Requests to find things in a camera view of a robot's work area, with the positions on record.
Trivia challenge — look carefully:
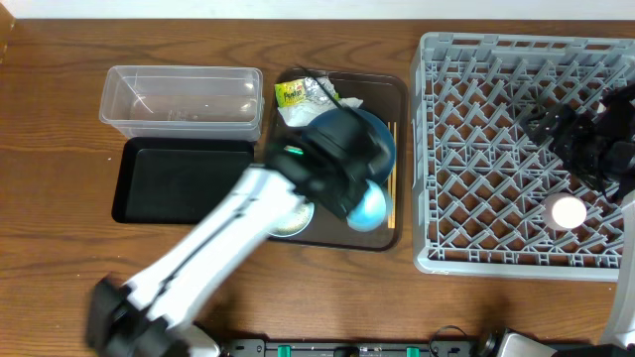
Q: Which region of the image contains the black cable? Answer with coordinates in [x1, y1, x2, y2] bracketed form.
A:
[295, 66, 363, 125]
[427, 324, 470, 356]

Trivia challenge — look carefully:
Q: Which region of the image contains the left wooden chopstick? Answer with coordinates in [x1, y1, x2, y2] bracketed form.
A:
[387, 122, 395, 229]

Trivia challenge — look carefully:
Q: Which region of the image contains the black plastic tray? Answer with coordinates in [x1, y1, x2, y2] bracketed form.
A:
[111, 137, 254, 224]

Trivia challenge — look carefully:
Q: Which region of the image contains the yellow-green snack wrapper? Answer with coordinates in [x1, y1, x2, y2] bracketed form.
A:
[274, 78, 307, 107]

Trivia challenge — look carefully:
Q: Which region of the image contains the clear plastic bin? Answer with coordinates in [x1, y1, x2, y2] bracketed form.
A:
[99, 65, 264, 142]

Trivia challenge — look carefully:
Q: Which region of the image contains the large blue plate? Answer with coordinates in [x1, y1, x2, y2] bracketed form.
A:
[308, 108, 397, 184]

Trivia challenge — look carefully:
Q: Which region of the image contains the white paper napkin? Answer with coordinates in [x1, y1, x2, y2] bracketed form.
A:
[277, 98, 336, 127]

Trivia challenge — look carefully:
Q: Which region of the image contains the brown serving tray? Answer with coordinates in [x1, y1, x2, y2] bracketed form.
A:
[270, 69, 409, 252]

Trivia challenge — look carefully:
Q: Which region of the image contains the white pink cup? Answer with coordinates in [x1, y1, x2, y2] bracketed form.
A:
[541, 192, 587, 231]

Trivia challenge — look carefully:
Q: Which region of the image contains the right wooden chopstick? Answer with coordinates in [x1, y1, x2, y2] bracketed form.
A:
[389, 122, 398, 229]

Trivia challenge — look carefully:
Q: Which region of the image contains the white blue cup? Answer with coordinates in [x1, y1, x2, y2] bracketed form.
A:
[346, 180, 392, 232]

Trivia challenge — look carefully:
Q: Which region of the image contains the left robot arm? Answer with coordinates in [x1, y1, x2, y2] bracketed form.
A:
[84, 107, 396, 356]

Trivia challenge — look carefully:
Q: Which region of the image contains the crumpled aluminium foil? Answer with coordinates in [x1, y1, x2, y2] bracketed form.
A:
[304, 76, 339, 105]

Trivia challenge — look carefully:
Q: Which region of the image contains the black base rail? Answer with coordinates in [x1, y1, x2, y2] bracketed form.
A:
[217, 337, 597, 357]

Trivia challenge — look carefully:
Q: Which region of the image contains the right black cable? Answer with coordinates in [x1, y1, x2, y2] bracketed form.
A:
[427, 324, 470, 356]

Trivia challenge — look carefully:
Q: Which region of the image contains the left black cable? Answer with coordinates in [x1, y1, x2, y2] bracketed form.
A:
[295, 66, 363, 125]

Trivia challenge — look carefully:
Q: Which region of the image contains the light blue rice bowl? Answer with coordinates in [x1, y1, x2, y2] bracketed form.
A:
[268, 202, 315, 238]

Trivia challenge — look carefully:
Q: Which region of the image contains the grey dishwasher rack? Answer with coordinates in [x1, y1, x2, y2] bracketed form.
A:
[411, 33, 634, 282]

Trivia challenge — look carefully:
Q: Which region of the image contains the wooden chopstick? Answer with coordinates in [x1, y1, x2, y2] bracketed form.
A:
[387, 122, 395, 229]
[389, 122, 398, 229]

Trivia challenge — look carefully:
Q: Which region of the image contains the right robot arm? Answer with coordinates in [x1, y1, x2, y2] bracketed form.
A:
[519, 84, 634, 356]

